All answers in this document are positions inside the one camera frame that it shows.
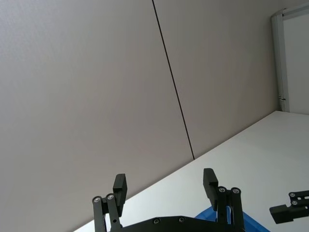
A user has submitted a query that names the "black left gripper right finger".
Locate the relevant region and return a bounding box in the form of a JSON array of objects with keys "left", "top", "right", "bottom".
[{"left": 203, "top": 168, "right": 245, "bottom": 232}]

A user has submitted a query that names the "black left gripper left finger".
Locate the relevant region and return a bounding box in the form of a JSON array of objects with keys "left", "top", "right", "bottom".
[{"left": 91, "top": 173, "right": 128, "bottom": 232}]

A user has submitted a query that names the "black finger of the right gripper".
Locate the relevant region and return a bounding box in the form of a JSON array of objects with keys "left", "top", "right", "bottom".
[{"left": 269, "top": 190, "right": 309, "bottom": 224}]

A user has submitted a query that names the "blue plastic bin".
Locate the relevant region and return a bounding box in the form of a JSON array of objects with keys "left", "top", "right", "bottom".
[{"left": 194, "top": 206, "right": 252, "bottom": 232}]

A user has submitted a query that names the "pale grey frame post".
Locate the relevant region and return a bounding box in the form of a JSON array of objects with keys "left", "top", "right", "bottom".
[{"left": 271, "top": 4, "right": 309, "bottom": 112}]

